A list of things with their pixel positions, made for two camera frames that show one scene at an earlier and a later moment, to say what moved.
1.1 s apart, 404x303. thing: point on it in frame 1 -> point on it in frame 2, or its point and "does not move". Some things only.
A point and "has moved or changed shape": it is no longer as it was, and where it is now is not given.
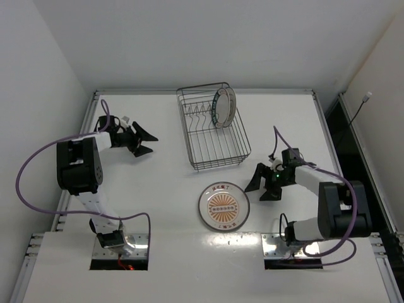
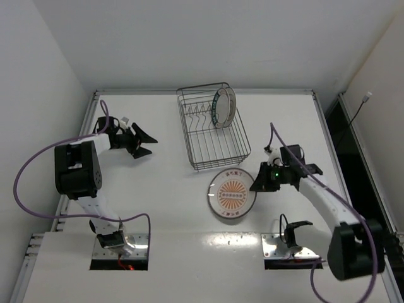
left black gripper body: [134, 141] does not move
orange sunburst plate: [224, 206] has moved or changed shape
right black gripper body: [267, 180] does not move
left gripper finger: [141, 151] does not move
